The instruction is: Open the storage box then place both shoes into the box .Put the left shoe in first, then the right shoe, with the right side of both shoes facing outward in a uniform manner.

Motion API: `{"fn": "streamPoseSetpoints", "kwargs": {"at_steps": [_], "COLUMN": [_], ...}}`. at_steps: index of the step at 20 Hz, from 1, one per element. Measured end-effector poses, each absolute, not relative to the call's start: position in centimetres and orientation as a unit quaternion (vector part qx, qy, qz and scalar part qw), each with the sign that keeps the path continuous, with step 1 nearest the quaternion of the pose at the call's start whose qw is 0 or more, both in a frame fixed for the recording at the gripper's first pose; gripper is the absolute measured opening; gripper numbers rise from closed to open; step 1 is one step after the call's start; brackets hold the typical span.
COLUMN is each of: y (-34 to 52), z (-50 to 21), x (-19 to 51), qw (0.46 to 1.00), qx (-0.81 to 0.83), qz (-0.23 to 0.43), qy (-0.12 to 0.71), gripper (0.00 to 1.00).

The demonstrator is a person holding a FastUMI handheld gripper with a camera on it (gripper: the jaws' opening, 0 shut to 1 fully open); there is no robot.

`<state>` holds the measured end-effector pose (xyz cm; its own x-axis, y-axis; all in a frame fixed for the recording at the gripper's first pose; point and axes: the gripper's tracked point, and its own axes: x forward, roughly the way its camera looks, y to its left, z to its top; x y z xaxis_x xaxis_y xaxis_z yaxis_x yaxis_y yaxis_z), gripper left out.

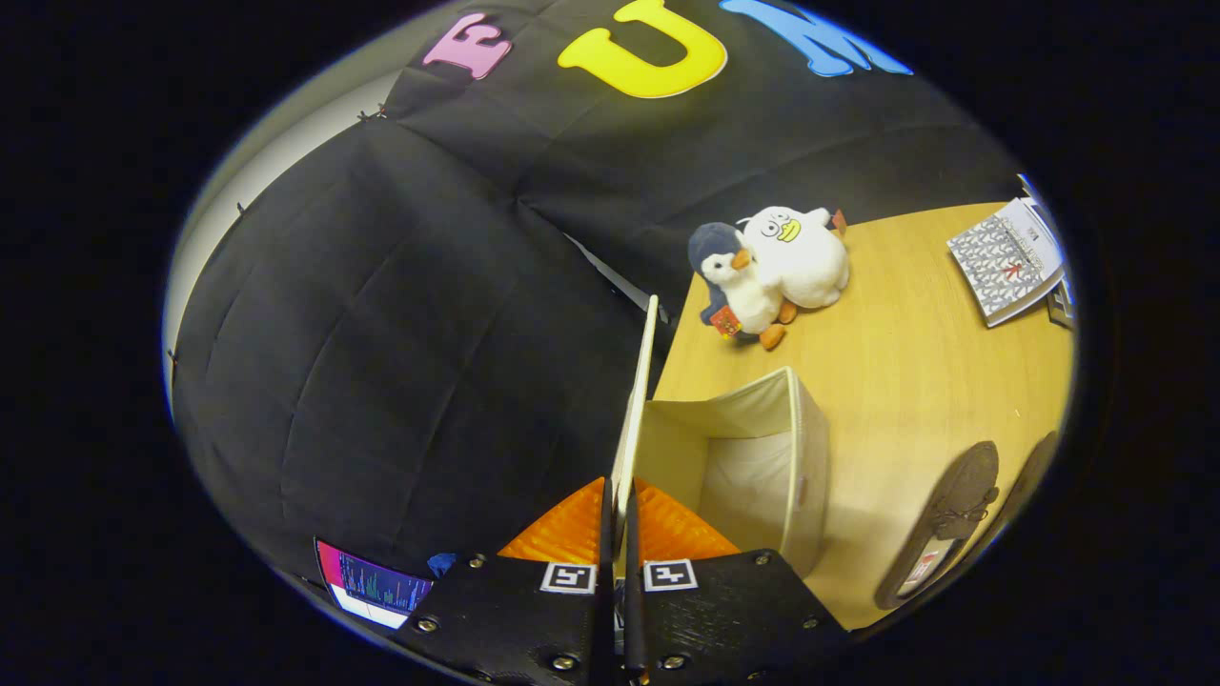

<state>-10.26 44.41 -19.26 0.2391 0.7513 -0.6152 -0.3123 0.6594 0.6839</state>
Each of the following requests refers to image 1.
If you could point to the brown fuzzy shoe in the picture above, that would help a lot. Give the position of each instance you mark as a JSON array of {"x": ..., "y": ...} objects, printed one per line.
[
  {"x": 1034, "y": 476},
  {"x": 953, "y": 495}
]

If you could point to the grey penguin plush toy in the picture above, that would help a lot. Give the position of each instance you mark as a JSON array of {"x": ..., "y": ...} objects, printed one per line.
[{"x": 753, "y": 295}]

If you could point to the beige fabric storage box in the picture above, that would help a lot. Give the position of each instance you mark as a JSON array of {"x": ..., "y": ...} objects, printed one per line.
[{"x": 762, "y": 410}]

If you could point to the white duck plush toy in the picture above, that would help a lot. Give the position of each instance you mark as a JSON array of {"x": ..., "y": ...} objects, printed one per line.
[{"x": 801, "y": 262}]

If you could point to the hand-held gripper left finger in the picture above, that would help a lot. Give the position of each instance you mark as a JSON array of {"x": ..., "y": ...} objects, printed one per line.
[{"x": 606, "y": 619}]

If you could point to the small blue object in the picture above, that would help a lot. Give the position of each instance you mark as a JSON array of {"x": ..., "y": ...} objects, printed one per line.
[{"x": 441, "y": 564}]

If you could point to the black backdrop cloth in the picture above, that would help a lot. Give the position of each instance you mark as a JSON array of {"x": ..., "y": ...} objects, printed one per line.
[{"x": 381, "y": 333}]

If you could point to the grey patterned book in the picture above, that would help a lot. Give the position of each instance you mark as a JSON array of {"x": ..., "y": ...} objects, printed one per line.
[{"x": 1001, "y": 262}]

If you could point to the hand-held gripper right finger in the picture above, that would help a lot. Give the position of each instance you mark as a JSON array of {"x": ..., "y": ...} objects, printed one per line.
[{"x": 634, "y": 610}]

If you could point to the computer screen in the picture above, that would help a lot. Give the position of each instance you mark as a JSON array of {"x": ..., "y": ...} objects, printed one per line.
[{"x": 372, "y": 586}]

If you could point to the white book blue cover picture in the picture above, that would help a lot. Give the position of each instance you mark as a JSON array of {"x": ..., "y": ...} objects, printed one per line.
[{"x": 1031, "y": 188}]

